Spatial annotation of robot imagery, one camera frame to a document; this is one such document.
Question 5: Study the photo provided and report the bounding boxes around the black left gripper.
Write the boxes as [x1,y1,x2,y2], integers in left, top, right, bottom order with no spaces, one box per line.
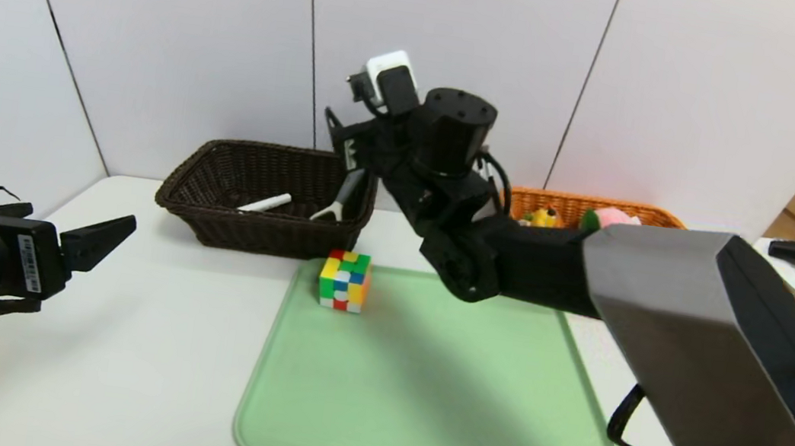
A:
[0,197,138,330]

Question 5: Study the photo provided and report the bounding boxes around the white marker pen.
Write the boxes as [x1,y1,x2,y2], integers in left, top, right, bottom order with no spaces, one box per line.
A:
[236,187,293,218]

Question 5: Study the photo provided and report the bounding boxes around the multicolour puzzle cube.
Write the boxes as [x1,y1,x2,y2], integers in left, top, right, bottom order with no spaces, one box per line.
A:
[314,247,373,315]

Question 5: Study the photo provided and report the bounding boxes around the white peeler grey handle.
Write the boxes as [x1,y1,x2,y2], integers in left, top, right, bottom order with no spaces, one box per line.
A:
[309,163,367,227]

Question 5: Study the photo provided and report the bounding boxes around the toy cake slice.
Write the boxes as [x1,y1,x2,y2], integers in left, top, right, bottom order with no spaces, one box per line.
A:
[520,203,567,232]

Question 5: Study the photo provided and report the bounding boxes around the pink plush peach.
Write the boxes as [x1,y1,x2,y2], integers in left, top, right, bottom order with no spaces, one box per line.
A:
[579,204,644,239]

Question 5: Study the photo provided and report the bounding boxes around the dark brown wicker basket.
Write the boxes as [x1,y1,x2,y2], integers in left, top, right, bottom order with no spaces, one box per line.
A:
[151,129,382,268]

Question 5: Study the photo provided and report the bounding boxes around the orange wicker basket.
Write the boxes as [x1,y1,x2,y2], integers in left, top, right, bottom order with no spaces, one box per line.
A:
[505,185,691,246]

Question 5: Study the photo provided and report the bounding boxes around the light green plastic tray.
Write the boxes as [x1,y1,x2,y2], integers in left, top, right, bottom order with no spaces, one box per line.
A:
[230,249,649,446]

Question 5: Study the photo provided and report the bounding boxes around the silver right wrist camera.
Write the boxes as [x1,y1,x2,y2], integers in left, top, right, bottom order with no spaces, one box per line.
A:
[342,44,426,120]

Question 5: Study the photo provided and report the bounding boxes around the black right camera cable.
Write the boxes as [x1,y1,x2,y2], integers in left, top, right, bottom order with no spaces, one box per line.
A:
[472,151,519,219]

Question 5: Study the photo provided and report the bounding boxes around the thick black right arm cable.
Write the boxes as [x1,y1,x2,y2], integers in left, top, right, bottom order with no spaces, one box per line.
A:
[604,381,688,446]

